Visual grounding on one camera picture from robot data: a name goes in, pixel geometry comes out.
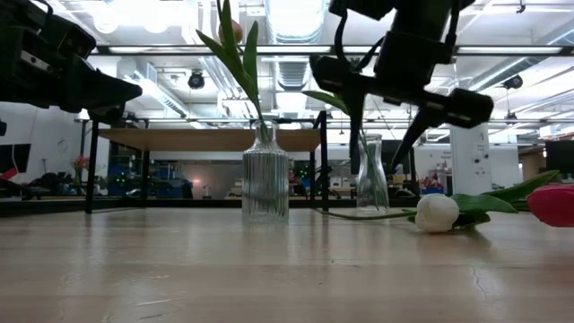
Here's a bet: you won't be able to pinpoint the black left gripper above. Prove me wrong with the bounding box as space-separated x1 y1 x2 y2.
0 0 144 123

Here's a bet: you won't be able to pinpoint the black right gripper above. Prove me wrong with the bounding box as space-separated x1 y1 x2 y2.
309 33 494 174

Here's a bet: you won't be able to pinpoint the white artificial tulip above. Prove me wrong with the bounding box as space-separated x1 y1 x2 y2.
320 192 461 234

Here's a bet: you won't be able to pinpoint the ribbed clear glass vase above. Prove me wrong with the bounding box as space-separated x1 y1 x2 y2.
240 118 291 224

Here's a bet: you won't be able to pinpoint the pink yellow artificial tulip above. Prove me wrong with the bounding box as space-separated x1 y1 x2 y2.
195 0 271 144

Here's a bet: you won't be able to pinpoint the background flowers in vase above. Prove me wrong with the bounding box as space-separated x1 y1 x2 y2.
70 154 91 188

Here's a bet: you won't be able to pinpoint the black monitor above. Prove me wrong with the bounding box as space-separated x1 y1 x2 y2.
349 139 412 176
0 143 31 174
544 139 574 176

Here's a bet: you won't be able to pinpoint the smooth clear glass vase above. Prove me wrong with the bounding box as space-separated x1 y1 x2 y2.
356 133 390 213

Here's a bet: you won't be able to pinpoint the white pillar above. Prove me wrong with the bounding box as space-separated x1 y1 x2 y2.
449 125 492 201

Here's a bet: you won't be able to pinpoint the black ceiling fixture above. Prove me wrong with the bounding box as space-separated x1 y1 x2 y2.
187 69 206 91
501 74 524 91

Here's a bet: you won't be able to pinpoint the blue storage rack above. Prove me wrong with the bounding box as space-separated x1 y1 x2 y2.
107 163 185 198

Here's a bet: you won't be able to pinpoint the overhead light bar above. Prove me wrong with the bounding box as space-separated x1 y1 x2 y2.
96 43 574 57

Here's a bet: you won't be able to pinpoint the wooden cabinet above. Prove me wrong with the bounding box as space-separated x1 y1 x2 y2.
518 145 546 183

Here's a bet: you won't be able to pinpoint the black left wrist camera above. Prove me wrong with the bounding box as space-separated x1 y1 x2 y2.
53 17 98 62

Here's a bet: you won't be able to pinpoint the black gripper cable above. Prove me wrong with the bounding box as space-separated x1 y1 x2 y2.
334 11 387 68

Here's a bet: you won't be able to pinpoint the wooden shelf with black frame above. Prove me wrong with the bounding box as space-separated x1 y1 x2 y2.
83 110 330 214

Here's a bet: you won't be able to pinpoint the black table border frame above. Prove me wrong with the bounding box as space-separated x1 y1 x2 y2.
0 196 421 217

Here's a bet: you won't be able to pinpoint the silver ventilation duct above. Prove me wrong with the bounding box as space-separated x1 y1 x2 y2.
264 0 328 91

